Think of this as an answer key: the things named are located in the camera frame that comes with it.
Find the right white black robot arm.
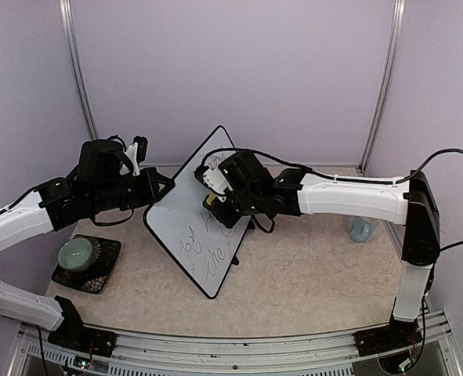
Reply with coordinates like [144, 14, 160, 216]
[195, 149, 440, 356]

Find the right aluminium corner post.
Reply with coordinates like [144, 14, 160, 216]
[358, 0, 407, 175]

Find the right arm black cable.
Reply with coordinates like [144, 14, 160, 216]
[201, 146, 463, 251]

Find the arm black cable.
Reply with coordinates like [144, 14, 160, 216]
[201, 146, 463, 251]
[92, 207, 135, 227]

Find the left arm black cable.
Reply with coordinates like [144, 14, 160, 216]
[92, 207, 135, 227]

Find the aluminium front rail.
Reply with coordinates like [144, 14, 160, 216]
[7, 311, 461, 376]

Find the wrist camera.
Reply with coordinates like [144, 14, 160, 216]
[194, 165, 233, 202]
[120, 136, 148, 176]

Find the light blue ceramic mug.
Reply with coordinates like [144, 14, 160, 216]
[349, 217, 379, 243]

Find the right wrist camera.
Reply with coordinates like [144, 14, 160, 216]
[194, 165, 233, 202]

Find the yellow black whiteboard eraser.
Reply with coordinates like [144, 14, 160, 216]
[203, 193, 219, 209]

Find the aluminium corner post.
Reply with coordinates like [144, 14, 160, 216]
[58, 0, 99, 140]
[358, 0, 407, 175]

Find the white whiteboard black frame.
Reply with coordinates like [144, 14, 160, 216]
[143, 125, 250, 299]

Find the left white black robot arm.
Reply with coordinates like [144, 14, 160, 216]
[0, 136, 175, 356]

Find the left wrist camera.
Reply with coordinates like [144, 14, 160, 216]
[120, 136, 148, 176]

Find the pale green ceramic bowl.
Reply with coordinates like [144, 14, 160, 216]
[57, 238, 93, 272]

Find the left aluminium corner post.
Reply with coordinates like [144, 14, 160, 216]
[58, 0, 99, 140]

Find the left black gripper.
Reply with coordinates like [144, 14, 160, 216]
[90, 167, 175, 214]

